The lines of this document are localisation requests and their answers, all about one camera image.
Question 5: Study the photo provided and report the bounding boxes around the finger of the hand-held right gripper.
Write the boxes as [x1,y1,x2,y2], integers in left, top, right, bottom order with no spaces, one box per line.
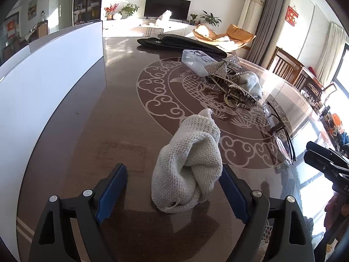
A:
[303,151,349,182]
[306,141,349,167]

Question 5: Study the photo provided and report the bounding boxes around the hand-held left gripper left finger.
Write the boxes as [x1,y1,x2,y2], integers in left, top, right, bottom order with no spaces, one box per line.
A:
[29,163,128,262]

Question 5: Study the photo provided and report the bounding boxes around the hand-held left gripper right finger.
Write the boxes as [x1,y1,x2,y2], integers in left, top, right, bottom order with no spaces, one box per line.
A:
[219,164,315,262]

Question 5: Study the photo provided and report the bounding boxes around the black-framed eyeglasses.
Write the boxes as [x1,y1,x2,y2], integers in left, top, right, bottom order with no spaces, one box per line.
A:
[262,100,297,166]

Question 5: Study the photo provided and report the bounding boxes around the white container box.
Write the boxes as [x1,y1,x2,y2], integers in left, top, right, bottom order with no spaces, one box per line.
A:
[0,20,107,254]

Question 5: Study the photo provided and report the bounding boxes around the rhinestone bow hair clip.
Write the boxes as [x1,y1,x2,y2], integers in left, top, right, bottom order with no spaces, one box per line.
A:
[205,55,258,108]

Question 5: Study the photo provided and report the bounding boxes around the person's right hand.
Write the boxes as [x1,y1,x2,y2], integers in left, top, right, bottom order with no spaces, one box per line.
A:
[324,192,349,224]

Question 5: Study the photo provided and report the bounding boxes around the wooden dining chair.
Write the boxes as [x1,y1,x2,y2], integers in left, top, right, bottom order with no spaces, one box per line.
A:
[269,46,306,85]
[296,67,339,100]

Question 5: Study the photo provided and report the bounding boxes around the clear plastic case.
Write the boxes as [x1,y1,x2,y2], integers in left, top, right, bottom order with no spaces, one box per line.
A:
[182,49,217,76]

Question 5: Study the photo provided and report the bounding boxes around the grey curtain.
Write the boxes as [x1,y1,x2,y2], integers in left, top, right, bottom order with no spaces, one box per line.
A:
[240,0,289,66]

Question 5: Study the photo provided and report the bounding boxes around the orange lounge chair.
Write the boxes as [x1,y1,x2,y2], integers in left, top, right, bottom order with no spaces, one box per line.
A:
[193,23,257,52]

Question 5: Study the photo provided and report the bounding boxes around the black cloth bag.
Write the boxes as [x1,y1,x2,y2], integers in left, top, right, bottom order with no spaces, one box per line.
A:
[137,33,228,60]

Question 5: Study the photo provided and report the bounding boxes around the covered standing air conditioner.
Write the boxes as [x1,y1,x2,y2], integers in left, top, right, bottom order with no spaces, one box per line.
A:
[237,0,266,33]

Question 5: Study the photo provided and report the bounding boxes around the white coffee table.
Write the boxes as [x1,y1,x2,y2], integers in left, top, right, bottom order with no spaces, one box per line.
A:
[140,22,188,37]

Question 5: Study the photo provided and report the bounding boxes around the large leafy potted plant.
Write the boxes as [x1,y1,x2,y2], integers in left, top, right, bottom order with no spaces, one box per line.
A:
[200,10,222,28]

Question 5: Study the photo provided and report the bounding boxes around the red flower vase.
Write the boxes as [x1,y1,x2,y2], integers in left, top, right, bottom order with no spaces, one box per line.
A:
[104,3,119,19]

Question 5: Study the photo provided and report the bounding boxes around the white cat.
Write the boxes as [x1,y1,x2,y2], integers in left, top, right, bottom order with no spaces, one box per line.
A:
[155,9,173,26]

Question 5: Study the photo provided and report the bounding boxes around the green potted plant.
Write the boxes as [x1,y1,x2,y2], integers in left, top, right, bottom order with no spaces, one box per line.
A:
[118,3,139,19]

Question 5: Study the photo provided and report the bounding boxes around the black television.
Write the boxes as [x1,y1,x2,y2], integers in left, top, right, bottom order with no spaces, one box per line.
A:
[144,0,191,21]

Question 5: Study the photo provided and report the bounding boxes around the dark glass display cabinet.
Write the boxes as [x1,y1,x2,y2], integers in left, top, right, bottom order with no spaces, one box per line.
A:
[73,0,105,25]

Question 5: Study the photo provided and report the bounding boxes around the red wall decoration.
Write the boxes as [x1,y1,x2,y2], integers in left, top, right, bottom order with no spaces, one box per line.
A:
[285,5,299,28]

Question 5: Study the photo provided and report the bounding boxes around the framed wall painting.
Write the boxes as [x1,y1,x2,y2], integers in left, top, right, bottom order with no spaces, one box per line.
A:
[27,0,38,20]

